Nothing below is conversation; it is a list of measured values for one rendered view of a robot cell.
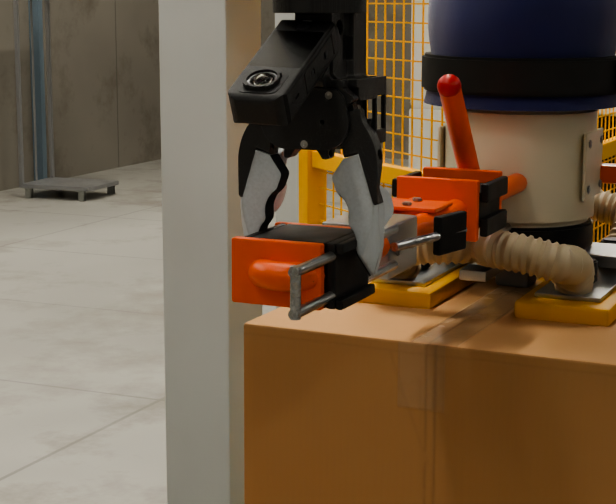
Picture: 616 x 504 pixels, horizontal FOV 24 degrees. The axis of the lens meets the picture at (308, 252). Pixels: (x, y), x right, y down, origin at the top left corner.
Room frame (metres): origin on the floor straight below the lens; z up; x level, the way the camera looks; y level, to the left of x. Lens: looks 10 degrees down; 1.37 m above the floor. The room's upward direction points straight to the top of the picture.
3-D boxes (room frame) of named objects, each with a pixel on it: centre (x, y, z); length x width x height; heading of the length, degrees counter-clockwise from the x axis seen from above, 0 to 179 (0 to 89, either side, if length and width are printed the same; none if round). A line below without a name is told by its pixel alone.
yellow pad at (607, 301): (1.61, -0.33, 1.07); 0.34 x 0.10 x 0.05; 156
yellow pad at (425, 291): (1.69, -0.15, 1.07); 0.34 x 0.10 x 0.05; 156
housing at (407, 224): (1.22, -0.05, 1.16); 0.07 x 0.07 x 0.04; 66
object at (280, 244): (1.10, 0.01, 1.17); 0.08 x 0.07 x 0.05; 156
